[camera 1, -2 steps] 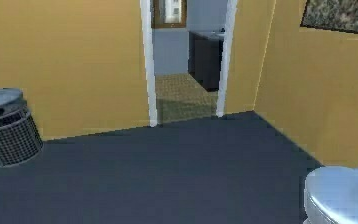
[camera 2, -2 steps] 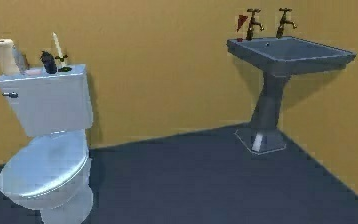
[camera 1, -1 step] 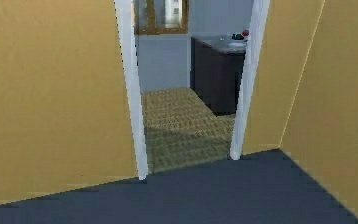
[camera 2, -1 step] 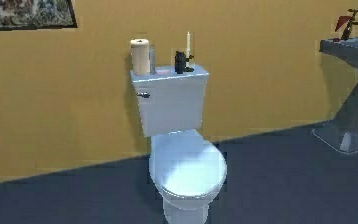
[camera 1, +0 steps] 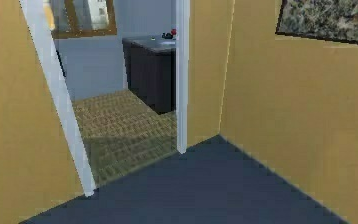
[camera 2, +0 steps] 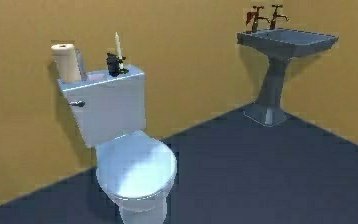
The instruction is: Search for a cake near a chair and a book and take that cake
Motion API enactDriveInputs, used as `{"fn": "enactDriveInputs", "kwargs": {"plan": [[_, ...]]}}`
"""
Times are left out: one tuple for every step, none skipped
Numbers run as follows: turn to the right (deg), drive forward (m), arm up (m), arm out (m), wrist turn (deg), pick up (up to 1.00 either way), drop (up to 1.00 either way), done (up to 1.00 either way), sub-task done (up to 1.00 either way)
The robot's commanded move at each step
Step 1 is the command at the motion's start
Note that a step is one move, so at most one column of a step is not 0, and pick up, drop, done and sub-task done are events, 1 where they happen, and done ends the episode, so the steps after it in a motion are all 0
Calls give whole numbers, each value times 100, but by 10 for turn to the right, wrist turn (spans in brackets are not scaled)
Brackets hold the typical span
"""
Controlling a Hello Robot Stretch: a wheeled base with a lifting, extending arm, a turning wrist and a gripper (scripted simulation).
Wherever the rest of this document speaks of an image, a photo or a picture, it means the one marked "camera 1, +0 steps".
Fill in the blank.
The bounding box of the black bathroom vanity cabinet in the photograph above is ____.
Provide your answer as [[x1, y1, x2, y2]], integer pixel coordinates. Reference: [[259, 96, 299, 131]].
[[121, 35, 177, 115]]

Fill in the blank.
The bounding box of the black faucet with red knob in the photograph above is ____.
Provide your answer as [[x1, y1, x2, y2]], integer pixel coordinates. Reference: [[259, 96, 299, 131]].
[[161, 28, 178, 41]]

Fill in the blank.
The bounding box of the dark framed wall picture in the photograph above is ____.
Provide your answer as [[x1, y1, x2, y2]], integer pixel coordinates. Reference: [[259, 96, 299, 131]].
[[275, 0, 358, 47]]

